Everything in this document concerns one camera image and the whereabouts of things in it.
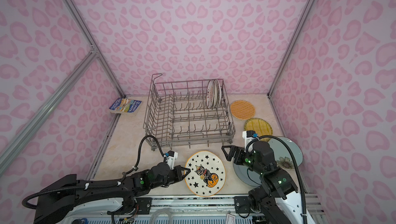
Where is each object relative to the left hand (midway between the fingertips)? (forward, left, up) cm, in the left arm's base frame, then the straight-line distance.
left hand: (193, 170), depth 75 cm
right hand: (+5, -16, +12) cm, 21 cm away
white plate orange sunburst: (+53, -11, -2) cm, 54 cm away
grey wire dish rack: (+41, +5, -7) cm, 42 cm away
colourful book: (+49, +49, -7) cm, 70 cm away
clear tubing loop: (-16, +11, -9) cm, 21 cm away
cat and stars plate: (0, -7, -5) cm, 9 cm away
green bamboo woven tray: (+30, -43, -9) cm, 53 cm away
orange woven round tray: (+44, -34, -9) cm, 56 cm away
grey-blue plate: (+1, -25, -8) cm, 27 cm away
